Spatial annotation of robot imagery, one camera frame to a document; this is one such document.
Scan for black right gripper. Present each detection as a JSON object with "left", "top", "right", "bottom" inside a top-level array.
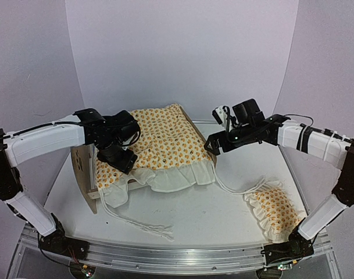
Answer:
[{"left": 204, "top": 124, "right": 256, "bottom": 156}]

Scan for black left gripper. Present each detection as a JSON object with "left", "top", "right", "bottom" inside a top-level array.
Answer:
[{"left": 95, "top": 134, "right": 138, "bottom": 176}]

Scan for wooden pet bed frame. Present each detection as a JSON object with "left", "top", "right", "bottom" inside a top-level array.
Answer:
[{"left": 70, "top": 103, "right": 218, "bottom": 215}]

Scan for duck print ruffled cushion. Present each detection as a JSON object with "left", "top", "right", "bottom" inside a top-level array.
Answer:
[{"left": 94, "top": 102, "right": 217, "bottom": 209}]

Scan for white cushion tie cords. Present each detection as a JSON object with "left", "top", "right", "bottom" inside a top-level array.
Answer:
[
  {"left": 100, "top": 192, "right": 176, "bottom": 243},
  {"left": 211, "top": 162, "right": 266, "bottom": 196}
]

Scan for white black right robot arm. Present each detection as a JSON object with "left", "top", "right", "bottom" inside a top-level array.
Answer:
[{"left": 205, "top": 106, "right": 354, "bottom": 266}]

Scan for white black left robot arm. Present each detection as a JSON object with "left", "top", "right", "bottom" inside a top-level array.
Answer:
[{"left": 0, "top": 108, "right": 141, "bottom": 260}]

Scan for small duck print pillow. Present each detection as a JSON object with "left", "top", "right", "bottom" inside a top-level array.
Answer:
[{"left": 244, "top": 180, "right": 307, "bottom": 244}]

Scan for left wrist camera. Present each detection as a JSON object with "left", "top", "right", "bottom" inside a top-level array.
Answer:
[{"left": 112, "top": 110, "right": 140, "bottom": 148}]

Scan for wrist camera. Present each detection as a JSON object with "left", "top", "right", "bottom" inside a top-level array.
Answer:
[
  {"left": 112, "top": 110, "right": 140, "bottom": 148},
  {"left": 212, "top": 105, "right": 232, "bottom": 133}
]

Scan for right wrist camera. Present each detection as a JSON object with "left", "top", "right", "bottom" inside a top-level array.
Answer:
[{"left": 212, "top": 105, "right": 232, "bottom": 133}]

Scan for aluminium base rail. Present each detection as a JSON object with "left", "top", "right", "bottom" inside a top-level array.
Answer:
[{"left": 6, "top": 225, "right": 341, "bottom": 278}]

